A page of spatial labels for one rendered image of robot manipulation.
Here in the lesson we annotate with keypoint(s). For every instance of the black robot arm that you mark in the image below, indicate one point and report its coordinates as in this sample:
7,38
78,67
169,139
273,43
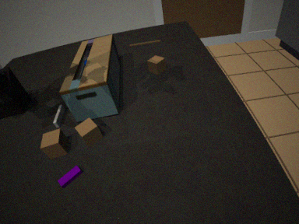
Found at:
3,80

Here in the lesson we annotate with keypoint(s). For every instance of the purple rectangular block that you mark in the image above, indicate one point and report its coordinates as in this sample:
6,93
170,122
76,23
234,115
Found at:
70,176

